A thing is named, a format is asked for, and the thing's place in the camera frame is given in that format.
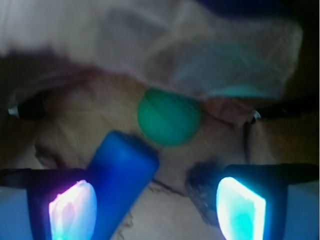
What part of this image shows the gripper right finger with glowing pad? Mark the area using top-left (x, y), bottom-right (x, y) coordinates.
top-left (216, 163), bottom-right (320, 240)

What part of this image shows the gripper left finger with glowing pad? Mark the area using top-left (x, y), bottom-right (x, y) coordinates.
top-left (0, 168), bottom-right (97, 240)

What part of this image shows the green ball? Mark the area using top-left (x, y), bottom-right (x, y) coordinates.
top-left (137, 88), bottom-right (201, 146)

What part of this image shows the brown rock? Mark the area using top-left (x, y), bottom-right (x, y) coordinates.
top-left (184, 160), bottom-right (222, 227)

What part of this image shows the blue plastic bottle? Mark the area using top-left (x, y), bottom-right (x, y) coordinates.
top-left (87, 131), bottom-right (160, 240)

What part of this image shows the brown paper bag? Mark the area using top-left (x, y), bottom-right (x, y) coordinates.
top-left (0, 0), bottom-right (320, 240)

